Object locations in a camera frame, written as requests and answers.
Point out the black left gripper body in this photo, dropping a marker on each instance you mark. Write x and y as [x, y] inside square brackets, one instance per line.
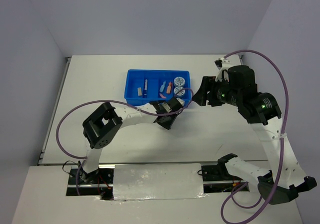
[168, 123]

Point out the orange clear case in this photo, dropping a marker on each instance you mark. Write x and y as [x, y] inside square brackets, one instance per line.
[169, 88]

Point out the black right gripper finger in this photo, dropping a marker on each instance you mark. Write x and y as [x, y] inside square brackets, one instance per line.
[207, 84]
[200, 97]

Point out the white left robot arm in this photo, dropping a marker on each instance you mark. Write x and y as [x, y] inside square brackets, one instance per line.
[103, 124]

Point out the silver foil sheet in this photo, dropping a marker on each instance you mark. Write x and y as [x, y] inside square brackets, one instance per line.
[157, 182]

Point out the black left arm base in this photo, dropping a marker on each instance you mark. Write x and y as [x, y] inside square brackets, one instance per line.
[101, 186]

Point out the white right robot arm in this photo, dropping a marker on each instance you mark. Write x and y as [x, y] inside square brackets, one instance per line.
[264, 116]

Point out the white blue pen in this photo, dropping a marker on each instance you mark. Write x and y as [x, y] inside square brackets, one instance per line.
[145, 88]

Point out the blue compartment tray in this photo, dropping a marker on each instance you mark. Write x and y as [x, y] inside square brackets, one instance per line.
[135, 78]

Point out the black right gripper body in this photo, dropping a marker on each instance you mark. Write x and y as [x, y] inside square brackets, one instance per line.
[224, 93]

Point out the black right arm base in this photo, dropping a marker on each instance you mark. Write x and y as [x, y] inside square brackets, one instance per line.
[210, 173]

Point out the blue jar sideways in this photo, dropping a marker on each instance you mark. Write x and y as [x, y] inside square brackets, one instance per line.
[179, 91]

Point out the blue jar patterned lid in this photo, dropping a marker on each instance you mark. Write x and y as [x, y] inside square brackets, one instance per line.
[179, 81]

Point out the grey eraser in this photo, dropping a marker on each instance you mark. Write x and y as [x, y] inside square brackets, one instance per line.
[139, 91]

